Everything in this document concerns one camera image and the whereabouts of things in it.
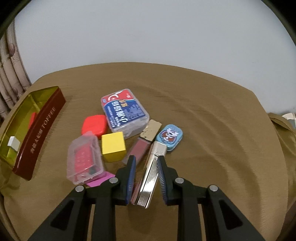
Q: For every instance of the clear blue-label floss box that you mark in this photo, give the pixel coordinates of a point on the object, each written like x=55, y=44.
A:
x=122, y=111

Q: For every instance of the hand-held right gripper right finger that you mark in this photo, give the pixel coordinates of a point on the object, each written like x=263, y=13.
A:
x=161, y=179

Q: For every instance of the small blue cartoon tin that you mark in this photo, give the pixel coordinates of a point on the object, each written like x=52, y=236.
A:
x=170, y=136

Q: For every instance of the pale crumpled bag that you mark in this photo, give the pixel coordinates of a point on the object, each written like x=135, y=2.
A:
x=290, y=116

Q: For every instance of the yellow cube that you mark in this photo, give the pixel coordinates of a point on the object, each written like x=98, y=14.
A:
x=113, y=146

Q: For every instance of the small white block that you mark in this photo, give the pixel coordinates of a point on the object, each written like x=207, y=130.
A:
x=13, y=142

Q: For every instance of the dark red toffee tin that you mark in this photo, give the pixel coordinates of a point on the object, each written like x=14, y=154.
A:
x=39, y=129

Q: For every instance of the clear case with red contents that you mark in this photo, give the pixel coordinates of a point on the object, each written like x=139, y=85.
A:
x=83, y=157

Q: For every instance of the small red case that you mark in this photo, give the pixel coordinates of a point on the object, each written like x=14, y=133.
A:
x=93, y=125

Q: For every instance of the lip gloss with gold cap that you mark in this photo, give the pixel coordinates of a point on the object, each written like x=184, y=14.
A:
x=138, y=148

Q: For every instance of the brown tablecloth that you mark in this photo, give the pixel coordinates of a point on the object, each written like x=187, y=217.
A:
x=208, y=129

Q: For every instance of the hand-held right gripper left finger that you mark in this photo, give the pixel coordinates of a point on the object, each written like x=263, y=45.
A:
x=130, y=177

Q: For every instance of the small red block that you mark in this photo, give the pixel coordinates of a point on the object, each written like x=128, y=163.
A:
x=32, y=120

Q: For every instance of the pink card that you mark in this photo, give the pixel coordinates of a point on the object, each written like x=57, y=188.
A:
x=99, y=181

